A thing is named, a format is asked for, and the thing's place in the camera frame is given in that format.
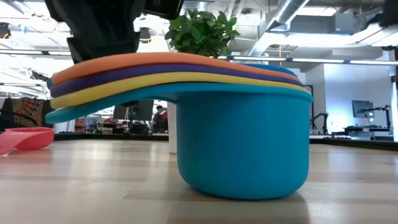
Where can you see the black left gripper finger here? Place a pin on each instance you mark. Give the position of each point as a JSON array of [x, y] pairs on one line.
[[102, 48]]

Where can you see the teal measuring cup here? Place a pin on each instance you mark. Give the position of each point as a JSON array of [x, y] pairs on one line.
[[242, 143]]

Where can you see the black background robot arm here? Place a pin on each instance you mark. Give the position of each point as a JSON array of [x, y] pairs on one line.
[[321, 119]]

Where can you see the purple measuring cup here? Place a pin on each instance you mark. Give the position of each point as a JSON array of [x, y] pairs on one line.
[[140, 72]]

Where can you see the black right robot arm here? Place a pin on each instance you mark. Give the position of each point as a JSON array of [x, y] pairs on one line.
[[390, 12]]

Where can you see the colourful patterned wall hanging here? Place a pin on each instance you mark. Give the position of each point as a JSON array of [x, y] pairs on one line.
[[29, 112]]

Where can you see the dark background screen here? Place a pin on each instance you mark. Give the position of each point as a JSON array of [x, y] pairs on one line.
[[136, 109]]

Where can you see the pink-red measuring cup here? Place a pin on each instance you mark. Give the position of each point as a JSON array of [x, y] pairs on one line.
[[29, 137]]

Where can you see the person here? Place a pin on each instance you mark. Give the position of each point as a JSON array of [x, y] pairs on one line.
[[160, 118]]

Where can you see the silver ventilation duct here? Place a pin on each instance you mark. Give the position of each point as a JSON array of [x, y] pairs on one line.
[[280, 18]]

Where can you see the orange measuring cup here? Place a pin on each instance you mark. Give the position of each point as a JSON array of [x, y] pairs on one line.
[[161, 59]]

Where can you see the green leafy plant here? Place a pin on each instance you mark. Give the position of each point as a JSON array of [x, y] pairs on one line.
[[202, 31]]

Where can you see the yellow measuring cup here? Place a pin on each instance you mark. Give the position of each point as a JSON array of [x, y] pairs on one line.
[[130, 83]]

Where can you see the black aluminium table frame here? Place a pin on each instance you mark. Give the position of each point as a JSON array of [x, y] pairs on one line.
[[357, 143]]

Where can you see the grey desktop monitor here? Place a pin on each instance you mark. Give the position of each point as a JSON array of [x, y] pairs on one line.
[[362, 108]]

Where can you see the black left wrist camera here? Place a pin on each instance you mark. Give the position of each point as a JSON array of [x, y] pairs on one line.
[[163, 7]]

